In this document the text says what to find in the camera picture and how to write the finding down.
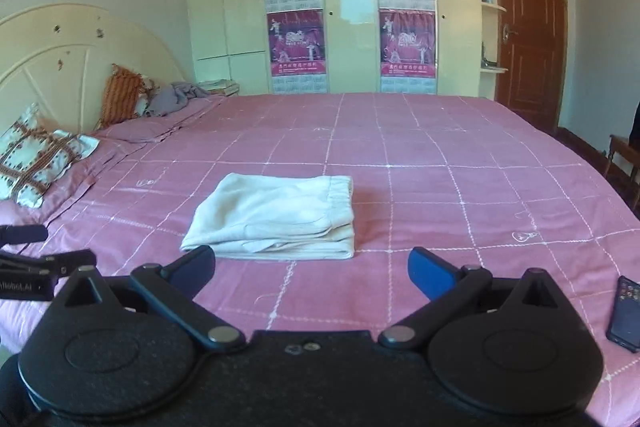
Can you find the stack of books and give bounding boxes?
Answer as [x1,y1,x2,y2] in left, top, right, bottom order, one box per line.
[197,79,240,98]

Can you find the white pants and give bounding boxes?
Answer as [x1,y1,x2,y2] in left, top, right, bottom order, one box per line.
[180,173,356,261]

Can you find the brown wooden door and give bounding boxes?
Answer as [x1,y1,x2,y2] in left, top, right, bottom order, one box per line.
[490,0,568,135]

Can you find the wooden stool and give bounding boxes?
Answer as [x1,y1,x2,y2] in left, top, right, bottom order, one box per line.
[602,134,640,212]

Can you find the patterned white brown pillow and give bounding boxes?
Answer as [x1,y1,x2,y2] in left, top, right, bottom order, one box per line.
[0,103,100,208]

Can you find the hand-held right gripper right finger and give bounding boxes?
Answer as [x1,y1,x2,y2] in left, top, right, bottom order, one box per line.
[377,247,561,350]

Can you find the pink pillow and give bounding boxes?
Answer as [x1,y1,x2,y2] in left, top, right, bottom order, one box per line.
[92,94,228,142]

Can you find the pink checked bed sheet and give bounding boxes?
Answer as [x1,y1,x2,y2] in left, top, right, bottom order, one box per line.
[0,93,640,425]

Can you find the grey cloth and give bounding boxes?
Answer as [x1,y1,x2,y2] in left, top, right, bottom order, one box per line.
[145,82,213,116]

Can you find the black smartphone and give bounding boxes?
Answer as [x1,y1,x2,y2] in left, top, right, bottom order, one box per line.
[606,276,640,353]

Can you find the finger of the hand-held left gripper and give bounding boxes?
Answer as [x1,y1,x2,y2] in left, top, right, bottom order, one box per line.
[0,249,98,280]
[0,224,49,246]

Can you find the cream headboard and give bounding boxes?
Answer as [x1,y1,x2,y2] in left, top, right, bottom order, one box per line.
[0,3,198,135]

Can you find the orange striped pillow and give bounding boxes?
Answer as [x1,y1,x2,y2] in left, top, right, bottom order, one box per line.
[97,64,156,130]

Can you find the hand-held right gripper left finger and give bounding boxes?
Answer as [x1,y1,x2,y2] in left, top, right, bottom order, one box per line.
[62,245,247,352]

